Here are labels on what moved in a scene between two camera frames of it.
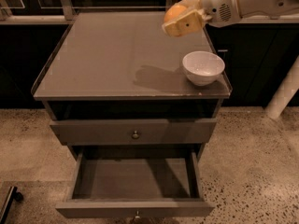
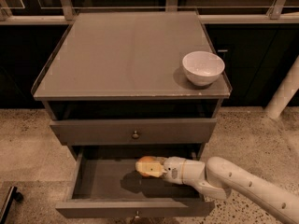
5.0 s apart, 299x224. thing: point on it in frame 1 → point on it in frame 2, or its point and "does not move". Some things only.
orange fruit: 173,11 → 148,160
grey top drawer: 114,131 does not move
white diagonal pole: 283,91 does not move
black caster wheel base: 13,193 does not move
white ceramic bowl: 203,68 does not move
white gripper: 219,4 → 173,169
